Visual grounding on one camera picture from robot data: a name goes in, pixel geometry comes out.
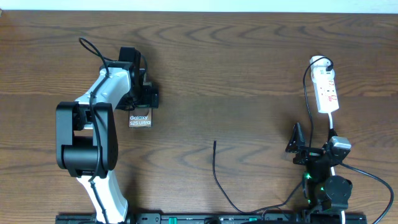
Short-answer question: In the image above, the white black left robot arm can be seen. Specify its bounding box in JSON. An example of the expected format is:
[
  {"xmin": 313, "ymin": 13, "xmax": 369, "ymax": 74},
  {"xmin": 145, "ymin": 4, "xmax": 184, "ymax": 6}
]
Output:
[{"xmin": 55, "ymin": 47, "xmax": 159, "ymax": 223}]

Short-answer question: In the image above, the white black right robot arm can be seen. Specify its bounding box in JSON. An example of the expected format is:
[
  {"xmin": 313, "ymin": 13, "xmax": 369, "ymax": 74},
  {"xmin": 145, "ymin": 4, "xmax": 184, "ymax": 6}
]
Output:
[{"xmin": 285, "ymin": 123, "xmax": 353, "ymax": 223}]

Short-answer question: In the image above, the white power strip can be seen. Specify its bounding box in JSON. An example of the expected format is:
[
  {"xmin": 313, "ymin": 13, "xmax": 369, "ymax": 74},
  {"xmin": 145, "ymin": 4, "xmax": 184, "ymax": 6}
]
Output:
[{"xmin": 310, "ymin": 55, "xmax": 339, "ymax": 114}]

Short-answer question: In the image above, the black charger cable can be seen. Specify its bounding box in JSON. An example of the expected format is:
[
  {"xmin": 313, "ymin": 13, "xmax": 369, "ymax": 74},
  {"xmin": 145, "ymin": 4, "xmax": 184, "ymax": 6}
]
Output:
[{"xmin": 212, "ymin": 55, "xmax": 335, "ymax": 215}]

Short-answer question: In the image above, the white power strip cord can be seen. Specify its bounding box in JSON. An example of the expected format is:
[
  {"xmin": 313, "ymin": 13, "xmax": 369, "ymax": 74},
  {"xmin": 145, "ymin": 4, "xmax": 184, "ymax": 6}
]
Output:
[{"xmin": 327, "ymin": 112, "xmax": 346, "ymax": 224}]

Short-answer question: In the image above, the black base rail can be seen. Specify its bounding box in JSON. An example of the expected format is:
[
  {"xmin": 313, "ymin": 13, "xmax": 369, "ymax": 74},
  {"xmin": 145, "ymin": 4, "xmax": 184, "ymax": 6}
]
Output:
[{"xmin": 55, "ymin": 212, "xmax": 368, "ymax": 224}]

